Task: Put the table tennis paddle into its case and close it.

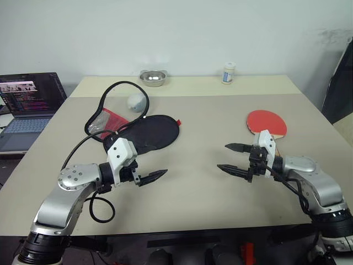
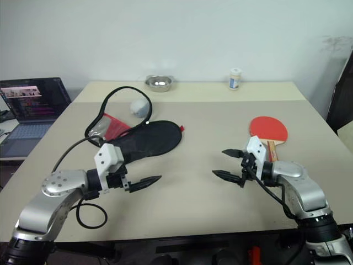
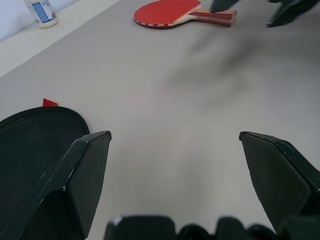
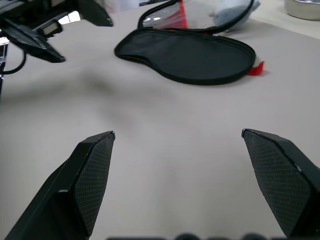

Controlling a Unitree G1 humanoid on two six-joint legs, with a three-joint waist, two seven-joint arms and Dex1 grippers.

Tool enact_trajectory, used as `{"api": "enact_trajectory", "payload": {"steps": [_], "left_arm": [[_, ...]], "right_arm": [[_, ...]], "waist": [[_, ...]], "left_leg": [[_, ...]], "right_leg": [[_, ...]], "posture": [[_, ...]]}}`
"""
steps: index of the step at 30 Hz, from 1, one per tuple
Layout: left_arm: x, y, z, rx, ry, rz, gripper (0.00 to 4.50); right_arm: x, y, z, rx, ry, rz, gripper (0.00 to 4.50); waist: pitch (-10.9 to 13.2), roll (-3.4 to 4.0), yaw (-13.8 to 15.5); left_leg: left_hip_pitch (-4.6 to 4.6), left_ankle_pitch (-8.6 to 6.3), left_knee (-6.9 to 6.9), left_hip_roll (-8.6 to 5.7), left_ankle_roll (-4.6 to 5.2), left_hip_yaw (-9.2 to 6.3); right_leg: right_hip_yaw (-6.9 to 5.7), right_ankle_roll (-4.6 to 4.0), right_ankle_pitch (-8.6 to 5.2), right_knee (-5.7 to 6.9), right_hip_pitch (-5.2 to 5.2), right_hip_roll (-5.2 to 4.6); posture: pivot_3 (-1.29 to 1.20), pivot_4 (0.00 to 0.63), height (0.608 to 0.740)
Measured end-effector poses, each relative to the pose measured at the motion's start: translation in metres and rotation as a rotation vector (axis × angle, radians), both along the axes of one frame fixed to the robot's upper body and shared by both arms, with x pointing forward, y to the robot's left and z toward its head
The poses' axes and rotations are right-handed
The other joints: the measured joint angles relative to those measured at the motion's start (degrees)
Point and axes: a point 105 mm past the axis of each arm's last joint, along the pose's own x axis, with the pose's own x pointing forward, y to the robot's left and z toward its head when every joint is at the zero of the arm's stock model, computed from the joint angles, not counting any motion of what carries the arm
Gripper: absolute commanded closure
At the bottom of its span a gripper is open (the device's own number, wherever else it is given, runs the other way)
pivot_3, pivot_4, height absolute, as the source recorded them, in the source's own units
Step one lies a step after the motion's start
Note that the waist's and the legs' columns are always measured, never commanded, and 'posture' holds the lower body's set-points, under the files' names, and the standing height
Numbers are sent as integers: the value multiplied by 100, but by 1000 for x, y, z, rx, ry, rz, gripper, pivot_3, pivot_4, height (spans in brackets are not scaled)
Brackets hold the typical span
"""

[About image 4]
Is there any stainless steel bowl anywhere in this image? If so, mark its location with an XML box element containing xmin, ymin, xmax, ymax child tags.
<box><xmin>283</xmin><ymin>0</ymin><xmax>320</xmax><ymax>21</ymax></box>

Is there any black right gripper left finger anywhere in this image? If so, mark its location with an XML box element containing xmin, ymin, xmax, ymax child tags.
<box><xmin>4</xmin><ymin>130</ymin><xmax>116</xmax><ymax>240</ymax></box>

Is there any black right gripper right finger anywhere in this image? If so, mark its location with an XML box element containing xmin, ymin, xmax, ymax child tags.
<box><xmin>241</xmin><ymin>128</ymin><xmax>320</xmax><ymax>240</ymax></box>

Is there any grey plush toy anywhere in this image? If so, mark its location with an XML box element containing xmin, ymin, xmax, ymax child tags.
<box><xmin>208</xmin><ymin>0</ymin><xmax>261</xmax><ymax>32</ymax></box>

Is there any clear plastic zipper pouch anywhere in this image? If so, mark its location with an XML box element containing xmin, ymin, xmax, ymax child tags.
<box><xmin>113</xmin><ymin>0</ymin><xmax>257</xmax><ymax>86</ymax></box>

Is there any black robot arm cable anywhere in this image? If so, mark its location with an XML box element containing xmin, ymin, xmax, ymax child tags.
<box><xmin>0</xmin><ymin>51</ymin><xmax>27</xmax><ymax>75</ymax></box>

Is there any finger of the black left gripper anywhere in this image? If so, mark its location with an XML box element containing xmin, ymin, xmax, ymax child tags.
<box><xmin>77</xmin><ymin>0</ymin><xmax>114</xmax><ymax>28</ymax></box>
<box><xmin>0</xmin><ymin>18</ymin><xmax>66</xmax><ymax>64</ymax></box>

